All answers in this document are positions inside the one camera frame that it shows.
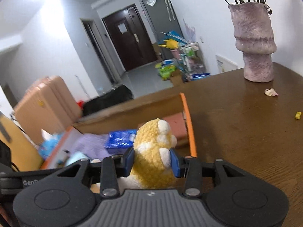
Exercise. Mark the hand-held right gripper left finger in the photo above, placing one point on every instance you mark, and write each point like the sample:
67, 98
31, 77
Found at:
129, 162

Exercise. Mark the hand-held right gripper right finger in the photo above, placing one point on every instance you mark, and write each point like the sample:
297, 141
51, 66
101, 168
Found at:
175, 164

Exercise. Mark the yellow plush toy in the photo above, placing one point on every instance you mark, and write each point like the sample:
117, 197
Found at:
151, 156

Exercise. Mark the small blue packet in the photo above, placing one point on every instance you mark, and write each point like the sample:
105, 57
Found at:
120, 140

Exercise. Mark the purple cloth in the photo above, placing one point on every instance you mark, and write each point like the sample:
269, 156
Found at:
92, 145

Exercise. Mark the red cardboard box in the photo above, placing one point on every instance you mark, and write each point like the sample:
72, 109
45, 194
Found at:
132, 110

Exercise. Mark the light blue plush toy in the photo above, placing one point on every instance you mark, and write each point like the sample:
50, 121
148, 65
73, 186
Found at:
75, 158

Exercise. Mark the blue tissue pack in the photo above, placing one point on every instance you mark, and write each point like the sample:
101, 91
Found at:
51, 144

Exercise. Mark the black bag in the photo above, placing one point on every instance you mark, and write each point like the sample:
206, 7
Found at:
106, 100

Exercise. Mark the pink suitcase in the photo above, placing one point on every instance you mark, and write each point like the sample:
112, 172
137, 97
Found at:
47, 106

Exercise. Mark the green packages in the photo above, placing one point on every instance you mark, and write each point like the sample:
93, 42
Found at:
167, 71

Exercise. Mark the pink bucket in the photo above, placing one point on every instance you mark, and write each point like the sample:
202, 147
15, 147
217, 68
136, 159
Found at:
175, 54

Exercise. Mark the interior doorway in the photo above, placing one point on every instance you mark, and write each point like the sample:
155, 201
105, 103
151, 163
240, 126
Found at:
99, 52

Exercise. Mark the dark brown door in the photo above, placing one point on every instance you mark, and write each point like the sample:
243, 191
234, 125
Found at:
132, 47

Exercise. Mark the fallen pink petal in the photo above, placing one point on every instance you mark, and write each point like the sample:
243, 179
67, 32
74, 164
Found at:
271, 92

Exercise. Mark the blue and yellow bag pile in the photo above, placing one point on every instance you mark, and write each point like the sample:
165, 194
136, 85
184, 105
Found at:
171, 41

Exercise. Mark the yellow flower crumbs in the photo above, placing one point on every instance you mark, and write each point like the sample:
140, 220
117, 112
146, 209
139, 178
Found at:
298, 115

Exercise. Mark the grey refrigerator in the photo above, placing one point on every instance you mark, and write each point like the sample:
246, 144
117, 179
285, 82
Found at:
161, 16

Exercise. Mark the purple ceramic vase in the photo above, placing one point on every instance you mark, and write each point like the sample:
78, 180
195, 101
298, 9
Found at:
253, 35

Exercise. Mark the white folded umbrella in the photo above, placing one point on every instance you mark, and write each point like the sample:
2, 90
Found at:
168, 4

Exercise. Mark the paper in clear bag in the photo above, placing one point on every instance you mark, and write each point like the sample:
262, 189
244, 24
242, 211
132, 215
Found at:
151, 0

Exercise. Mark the purple wall decoration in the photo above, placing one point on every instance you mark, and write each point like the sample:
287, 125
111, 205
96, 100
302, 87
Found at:
190, 30

